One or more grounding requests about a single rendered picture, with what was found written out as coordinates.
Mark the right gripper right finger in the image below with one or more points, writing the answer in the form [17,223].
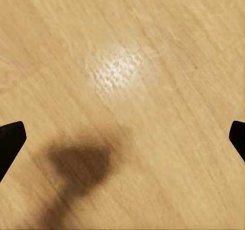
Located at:
[237,137]

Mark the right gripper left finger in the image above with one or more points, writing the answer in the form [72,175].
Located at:
[12,138]

